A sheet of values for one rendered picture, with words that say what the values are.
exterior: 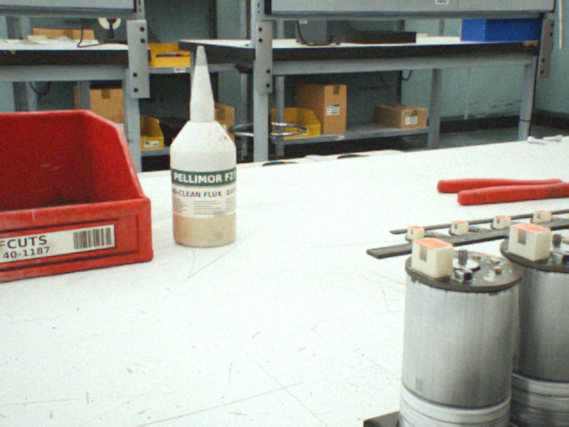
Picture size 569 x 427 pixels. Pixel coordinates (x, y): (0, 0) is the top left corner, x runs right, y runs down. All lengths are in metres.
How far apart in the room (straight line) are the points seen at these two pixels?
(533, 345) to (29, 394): 0.15
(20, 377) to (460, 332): 0.16
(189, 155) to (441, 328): 0.24
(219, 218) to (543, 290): 0.23
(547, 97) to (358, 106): 1.69
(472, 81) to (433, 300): 5.87
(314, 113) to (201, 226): 4.44
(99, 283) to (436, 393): 0.21
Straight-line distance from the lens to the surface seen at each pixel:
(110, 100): 4.22
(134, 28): 2.49
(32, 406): 0.25
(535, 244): 0.18
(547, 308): 0.19
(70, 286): 0.35
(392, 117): 5.17
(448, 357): 0.17
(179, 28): 4.78
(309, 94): 4.90
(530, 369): 0.19
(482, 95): 6.11
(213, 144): 0.38
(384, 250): 0.18
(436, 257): 0.16
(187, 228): 0.39
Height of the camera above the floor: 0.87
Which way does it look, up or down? 15 degrees down
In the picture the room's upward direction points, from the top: straight up
